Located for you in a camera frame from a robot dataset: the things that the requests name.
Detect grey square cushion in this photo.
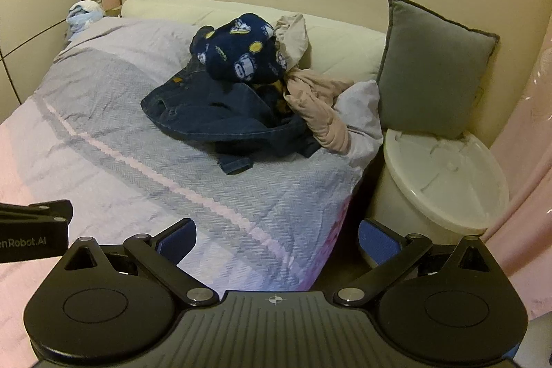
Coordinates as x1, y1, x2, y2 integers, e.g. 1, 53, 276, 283
376, 0, 501, 140

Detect white round lidded bin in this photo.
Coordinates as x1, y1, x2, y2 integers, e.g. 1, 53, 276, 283
371, 128, 510, 261

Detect tan pink garment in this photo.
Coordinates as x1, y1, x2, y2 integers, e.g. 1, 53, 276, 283
284, 68, 358, 153

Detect dark blue denim jeans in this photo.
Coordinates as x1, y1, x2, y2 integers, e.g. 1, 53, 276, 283
140, 64, 322, 176

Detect light blue cloth bundle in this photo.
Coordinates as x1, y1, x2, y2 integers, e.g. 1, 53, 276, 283
66, 0, 106, 34

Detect bed with striped cover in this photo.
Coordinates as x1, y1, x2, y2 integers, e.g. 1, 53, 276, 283
0, 15, 385, 334

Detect navy cartoon print fleece garment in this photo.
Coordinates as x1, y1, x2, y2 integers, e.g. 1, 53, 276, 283
190, 12, 287, 84

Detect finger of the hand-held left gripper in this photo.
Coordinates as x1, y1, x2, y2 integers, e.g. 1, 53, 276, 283
0, 199, 73, 228

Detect yellow garment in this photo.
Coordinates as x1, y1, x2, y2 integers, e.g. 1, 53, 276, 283
258, 80, 290, 111

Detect light beige garment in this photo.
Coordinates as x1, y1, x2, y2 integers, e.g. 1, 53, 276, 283
274, 13, 312, 69

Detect pink curtain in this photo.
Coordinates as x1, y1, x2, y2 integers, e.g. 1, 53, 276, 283
479, 23, 552, 321

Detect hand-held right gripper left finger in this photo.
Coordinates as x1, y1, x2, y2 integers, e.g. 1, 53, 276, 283
56, 217, 220, 306

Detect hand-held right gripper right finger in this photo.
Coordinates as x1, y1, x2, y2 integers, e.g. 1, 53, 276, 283
332, 218, 501, 306

